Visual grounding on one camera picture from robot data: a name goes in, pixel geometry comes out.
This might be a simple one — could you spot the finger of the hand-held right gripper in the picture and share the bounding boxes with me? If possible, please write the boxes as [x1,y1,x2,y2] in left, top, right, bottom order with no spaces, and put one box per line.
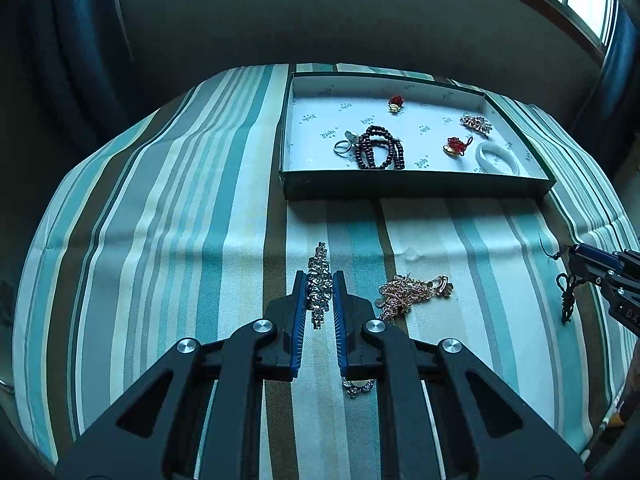
[567,257,640,292]
[570,243,640,267]

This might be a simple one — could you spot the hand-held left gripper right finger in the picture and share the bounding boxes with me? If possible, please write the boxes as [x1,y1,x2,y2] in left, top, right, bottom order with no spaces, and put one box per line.
[332,270,586,480]

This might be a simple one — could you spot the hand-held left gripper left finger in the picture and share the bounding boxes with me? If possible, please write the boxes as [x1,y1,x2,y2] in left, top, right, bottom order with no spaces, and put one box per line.
[55,270,308,480]

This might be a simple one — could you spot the rhinestone bracelet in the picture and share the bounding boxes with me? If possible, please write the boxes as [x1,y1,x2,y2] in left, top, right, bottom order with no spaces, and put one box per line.
[306,241,335,331]

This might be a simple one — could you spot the black knotted cord pendant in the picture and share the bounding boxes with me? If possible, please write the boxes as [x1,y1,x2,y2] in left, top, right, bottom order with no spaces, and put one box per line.
[539,237,581,325]

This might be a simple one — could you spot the white jade bangle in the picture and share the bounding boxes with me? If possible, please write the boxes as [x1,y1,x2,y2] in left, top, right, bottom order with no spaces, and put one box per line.
[475,141,522,176]

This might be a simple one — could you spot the silver ring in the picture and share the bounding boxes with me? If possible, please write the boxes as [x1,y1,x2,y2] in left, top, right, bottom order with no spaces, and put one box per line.
[334,130,361,157]

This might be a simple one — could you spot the dark bead bracelet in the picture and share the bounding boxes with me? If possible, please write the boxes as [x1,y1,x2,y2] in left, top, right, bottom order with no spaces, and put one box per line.
[354,125,406,171]

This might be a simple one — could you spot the silver crystal brooch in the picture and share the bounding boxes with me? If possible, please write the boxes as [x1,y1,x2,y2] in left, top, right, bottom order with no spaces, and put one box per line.
[459,114,493,137]

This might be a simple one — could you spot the red knot tassel charm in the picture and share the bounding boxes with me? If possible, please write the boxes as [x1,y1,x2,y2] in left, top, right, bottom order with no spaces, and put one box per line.
[441,135,475,158]

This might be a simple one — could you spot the green tray with white lining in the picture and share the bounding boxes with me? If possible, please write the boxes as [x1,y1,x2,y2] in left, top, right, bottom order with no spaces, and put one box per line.
[277,71,557,202]

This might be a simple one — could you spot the small silver pearl brooch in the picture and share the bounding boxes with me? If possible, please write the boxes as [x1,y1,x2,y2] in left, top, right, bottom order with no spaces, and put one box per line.
[341,379,376,400]

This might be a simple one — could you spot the striped tablecloth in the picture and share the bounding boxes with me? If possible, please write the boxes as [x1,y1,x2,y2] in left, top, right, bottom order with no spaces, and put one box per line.
[12,62,640,471]

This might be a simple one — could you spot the dark blue curtain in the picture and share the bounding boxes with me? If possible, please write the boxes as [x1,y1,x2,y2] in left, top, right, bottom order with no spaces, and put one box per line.
[0,0,136,136]
[570,5,640,161]

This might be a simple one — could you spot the gold chain necklace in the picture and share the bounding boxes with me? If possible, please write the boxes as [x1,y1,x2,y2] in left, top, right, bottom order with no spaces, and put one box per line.
[372,274,455,326]

